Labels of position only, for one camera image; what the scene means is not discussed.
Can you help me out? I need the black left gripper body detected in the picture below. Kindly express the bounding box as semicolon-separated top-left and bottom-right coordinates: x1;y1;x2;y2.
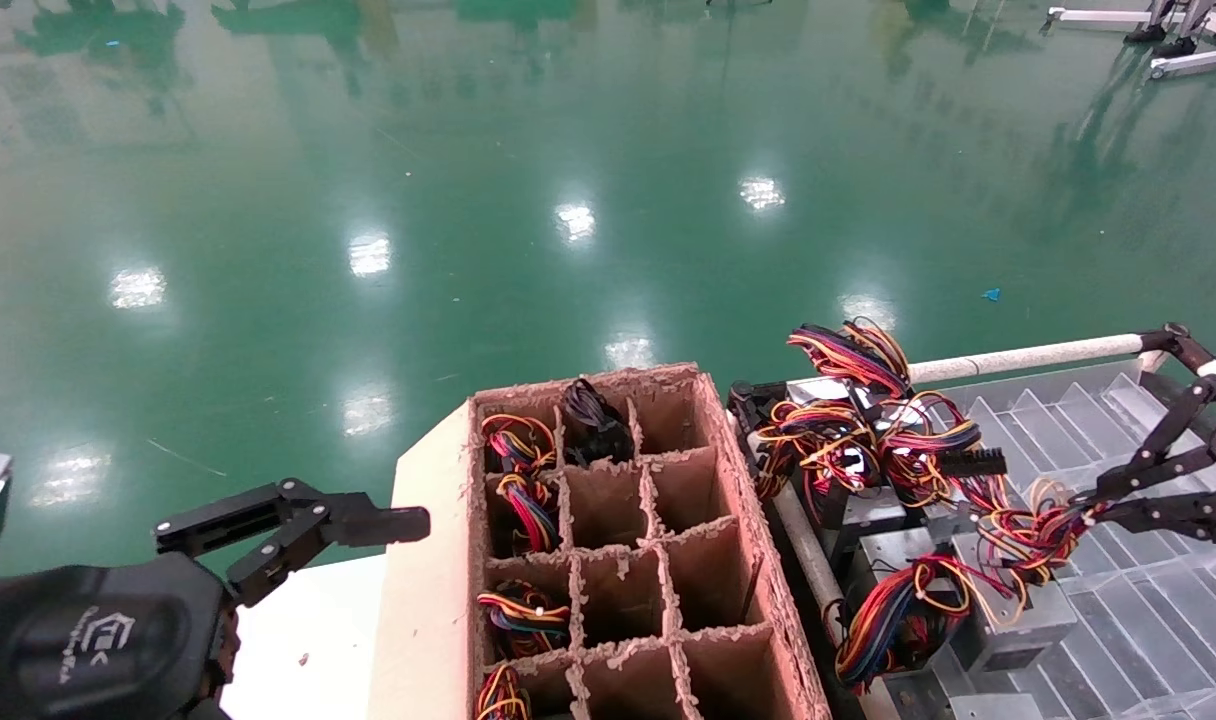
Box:
0;553;241;720

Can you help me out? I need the power supply with coloured wires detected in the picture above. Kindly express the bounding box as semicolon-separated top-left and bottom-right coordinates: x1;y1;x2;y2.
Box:
873;386;984;506
833;528;974;696
933;448;1104;673
786;316;914;406
476;662;531;720
481;413;559;473
493;472;564;556
476;580;572;659

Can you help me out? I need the clear stepped plastic tray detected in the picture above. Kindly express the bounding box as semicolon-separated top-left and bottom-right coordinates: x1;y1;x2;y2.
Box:
868;360;1216;720

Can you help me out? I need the black pipe joint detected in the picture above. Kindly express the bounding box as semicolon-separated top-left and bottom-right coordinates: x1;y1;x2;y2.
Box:
1138;322;1216;373

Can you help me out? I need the long white rack pipe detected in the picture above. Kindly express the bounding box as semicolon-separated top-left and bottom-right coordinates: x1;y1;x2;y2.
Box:
908;333;1169;386

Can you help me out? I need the brown cardboard divider box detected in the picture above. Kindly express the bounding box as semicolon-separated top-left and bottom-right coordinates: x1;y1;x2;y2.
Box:
368;362;834;720

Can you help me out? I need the white rack pipe beside box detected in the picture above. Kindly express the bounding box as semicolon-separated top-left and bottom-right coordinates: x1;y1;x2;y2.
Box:
768;480;904;720

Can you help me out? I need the power supply with black cables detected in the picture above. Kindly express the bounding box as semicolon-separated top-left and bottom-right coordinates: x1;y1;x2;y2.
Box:
560;378;637;469

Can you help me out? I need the pile of coloured wire bundles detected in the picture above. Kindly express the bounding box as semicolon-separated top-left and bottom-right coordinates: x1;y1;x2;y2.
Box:
751;398;909;546

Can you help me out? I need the white metal frame base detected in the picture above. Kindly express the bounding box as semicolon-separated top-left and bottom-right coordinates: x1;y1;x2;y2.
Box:
1041;0;1216;81

